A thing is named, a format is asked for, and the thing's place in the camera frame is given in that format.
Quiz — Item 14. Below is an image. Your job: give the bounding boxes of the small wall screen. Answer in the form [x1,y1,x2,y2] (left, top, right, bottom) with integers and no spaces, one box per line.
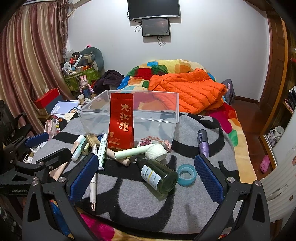
[141,18,171,37]

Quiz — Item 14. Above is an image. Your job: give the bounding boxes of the rabbit figure bottle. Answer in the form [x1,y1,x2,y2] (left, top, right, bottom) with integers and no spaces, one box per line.
[79,75,93,99]

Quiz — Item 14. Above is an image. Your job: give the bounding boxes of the pink headphones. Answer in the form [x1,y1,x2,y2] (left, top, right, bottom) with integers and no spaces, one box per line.
[45,119,60,140]

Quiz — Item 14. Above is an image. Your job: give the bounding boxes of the red tea pouch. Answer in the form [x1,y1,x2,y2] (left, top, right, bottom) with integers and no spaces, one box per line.
[108,93,135,149]

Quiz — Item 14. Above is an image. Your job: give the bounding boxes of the pale green tube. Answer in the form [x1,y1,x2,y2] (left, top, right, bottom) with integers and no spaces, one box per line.
[114,143,162,160]

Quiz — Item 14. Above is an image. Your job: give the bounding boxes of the white pink braided rope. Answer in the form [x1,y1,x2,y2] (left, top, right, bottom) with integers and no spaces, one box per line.
[138,137,173,152]

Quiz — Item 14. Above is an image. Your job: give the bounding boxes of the grey black blanket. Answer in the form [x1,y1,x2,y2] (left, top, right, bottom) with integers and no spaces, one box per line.
[32,113,258,235]

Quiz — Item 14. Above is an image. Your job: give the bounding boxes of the white bandage roll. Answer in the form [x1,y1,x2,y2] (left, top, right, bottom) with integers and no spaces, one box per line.
[145,144,167,162]

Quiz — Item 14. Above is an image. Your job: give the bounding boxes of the beige cosmetic stick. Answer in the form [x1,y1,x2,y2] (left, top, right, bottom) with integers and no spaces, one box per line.
[106,148,131,167]

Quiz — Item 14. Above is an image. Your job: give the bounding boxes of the colourful patchwork quilt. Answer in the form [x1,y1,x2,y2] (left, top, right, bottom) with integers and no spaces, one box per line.
[46,59,258,241]

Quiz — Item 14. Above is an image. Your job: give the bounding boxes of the small amber perfume bottle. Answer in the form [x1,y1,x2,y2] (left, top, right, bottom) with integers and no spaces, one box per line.
[81,134,100,155]

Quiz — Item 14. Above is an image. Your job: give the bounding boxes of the beige cosmetic tube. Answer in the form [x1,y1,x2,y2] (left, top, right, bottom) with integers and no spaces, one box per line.
[48,160,70,181]

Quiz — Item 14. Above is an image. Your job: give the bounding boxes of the white plastic bag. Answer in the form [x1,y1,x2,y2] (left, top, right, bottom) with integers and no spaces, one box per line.
[266,126,285,149]

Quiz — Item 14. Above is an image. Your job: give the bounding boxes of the dark green glass bottle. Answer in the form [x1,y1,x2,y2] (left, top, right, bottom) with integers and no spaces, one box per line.
[135,156,179,194]

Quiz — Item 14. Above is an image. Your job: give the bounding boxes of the small mint green bottle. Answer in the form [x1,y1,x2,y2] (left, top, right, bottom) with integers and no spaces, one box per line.
[71,135,86,162]

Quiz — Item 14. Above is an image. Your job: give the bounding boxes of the blue notebook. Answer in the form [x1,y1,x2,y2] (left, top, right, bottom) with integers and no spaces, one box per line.
[50,100,79,115]

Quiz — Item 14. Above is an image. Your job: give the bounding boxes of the brown wooden door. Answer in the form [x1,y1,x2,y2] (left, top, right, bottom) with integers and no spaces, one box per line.
[258,9,290,138]

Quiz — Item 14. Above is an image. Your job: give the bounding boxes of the striped brown curtain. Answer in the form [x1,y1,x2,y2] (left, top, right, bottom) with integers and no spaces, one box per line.
[0,0,77,139]

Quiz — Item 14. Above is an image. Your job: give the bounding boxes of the black chair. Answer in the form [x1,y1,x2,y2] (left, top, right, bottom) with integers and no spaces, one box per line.
[0,100,31,145]

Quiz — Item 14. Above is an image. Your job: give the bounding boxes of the black wall monitor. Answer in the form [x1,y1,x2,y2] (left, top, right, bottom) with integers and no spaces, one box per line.
[127,0,181,21]

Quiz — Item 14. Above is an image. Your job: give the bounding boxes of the clear plastic storage box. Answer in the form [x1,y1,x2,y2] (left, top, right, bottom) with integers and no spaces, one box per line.
[77,90,180,149]

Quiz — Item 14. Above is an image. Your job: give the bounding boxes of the red box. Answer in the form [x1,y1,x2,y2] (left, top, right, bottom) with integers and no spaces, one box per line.
[34,88,62,109]

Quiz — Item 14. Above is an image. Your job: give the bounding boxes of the black orange device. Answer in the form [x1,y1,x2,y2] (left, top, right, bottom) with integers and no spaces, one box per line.
[57,118,68,133]

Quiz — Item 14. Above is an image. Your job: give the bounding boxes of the purple spray tube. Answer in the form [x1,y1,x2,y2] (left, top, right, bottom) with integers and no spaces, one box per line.
[197,129,210,159]

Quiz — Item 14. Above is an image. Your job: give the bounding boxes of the white green ointment tube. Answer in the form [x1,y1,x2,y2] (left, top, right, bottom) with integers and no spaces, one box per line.
[97,133,109,171]

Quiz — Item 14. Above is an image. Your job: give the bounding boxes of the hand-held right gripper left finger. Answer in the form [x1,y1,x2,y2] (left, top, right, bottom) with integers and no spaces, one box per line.
[22,153,100,241]

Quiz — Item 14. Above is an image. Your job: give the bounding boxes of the orange down jacket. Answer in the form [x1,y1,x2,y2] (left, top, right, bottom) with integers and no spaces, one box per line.
[148,68,228,115]

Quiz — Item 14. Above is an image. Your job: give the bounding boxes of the green patterned storage bag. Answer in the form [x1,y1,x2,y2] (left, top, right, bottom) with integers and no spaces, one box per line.
[63,67,102,92]

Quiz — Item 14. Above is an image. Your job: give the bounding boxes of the pink shoe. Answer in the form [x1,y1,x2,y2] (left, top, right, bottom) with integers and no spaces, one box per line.
[259,155,271,174]

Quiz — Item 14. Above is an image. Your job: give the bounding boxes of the white ballpoint pen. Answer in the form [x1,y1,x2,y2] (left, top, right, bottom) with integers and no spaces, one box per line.
[90,144,98,211]

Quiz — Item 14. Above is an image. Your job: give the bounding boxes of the white wardrobe door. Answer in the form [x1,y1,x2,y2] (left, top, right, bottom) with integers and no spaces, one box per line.
[261,116,296,223]

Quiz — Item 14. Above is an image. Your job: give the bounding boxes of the blue tape roll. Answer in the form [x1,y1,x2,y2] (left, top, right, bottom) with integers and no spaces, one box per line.
[177,164,197,186]

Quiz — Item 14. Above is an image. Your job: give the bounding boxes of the dark clothes pile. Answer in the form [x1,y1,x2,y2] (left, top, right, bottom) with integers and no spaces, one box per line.
[94,70,125,93]

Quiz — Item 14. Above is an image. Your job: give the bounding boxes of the grey backpack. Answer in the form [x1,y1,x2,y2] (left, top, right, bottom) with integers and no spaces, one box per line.
[221,79,235,105]

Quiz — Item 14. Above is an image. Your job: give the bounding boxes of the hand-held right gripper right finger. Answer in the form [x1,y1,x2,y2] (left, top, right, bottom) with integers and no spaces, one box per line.
[194,153,271,241]

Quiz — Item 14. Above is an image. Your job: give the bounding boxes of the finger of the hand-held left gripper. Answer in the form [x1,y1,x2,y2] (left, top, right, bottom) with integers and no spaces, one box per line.
[5,133,50,163]
[13,148,73,171]

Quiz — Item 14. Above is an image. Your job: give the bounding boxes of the grey neck pillow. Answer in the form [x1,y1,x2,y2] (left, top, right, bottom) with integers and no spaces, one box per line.
[80,47,105,72]

